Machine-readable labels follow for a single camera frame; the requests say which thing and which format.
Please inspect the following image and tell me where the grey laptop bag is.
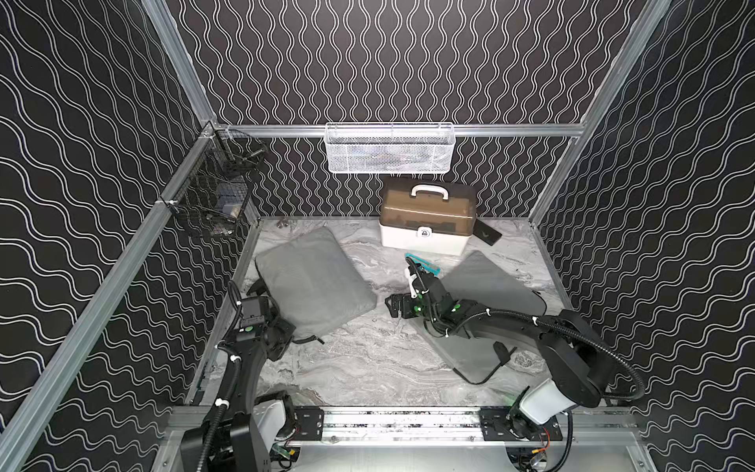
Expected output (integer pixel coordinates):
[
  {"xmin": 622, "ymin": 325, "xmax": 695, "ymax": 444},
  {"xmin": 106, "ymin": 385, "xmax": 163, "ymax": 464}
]
[
  {"xmin": 254, "ymin": 226, "xmax": 378, "ymax": 345},
  {"xmin": 410, "ymin": 251, "xmax": 548, "ymax": 385}
]

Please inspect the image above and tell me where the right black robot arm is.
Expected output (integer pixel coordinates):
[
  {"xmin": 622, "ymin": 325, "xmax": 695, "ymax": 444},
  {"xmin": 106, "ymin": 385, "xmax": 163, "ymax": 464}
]
[{"xmin": 385, "ymin": 252, "xmax": 646, "ymax": 441}]

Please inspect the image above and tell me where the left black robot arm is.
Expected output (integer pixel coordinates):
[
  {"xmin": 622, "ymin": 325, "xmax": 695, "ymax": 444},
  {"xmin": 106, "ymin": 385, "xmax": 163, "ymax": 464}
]
[{"xmin": 180, "ymin": 279, "xmax": 295, "ymax": 471}]

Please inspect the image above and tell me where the teal flat tool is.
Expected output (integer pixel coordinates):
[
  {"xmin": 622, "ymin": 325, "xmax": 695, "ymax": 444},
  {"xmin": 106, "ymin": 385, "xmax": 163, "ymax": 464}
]
[{"xmin": 405, "ymin": 253, "xmax": 442, "ymax": 277}]

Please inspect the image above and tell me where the brown lid storage box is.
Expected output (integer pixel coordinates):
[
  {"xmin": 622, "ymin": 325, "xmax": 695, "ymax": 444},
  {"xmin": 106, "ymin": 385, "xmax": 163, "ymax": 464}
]
[{"xmin": 379, "ymin": 177, "xmax": 477, "ymax": 256}]

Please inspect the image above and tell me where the black flat pouch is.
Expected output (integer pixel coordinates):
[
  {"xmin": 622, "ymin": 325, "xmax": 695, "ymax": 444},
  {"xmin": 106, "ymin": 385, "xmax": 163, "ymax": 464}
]
[{"xmin": 473, "ymin": 219, "xmax": 503, "ymax": 246}]

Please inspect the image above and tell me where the black wire wall basket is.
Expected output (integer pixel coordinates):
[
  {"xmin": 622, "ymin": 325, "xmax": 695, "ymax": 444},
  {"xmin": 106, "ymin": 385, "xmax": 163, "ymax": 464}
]
[{"xmin": 167, "ymin": 129, "xmax": 269, "ymax": 240}]

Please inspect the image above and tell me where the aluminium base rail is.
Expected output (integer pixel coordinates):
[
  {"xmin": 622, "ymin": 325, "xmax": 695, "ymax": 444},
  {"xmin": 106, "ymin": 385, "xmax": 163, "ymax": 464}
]
[{"xmin": 289, "ymin": 406, "xmax": 639, "ymax": 446}]

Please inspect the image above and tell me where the white mesh wall basket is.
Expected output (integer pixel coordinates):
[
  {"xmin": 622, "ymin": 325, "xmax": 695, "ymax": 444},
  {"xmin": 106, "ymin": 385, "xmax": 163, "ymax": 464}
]
[{"xmin": 324, "ymin": 122, "xmax": 456, "ymax": 174}]

